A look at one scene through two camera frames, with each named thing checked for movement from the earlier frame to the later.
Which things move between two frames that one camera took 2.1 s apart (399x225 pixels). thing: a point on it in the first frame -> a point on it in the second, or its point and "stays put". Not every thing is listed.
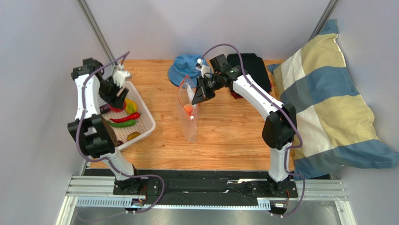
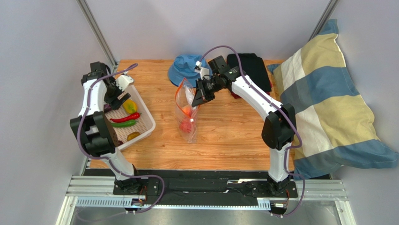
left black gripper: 114,100 stays put
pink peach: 188,108 stays put
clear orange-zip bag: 188,112 stays put
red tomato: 118,109 -> 186,126
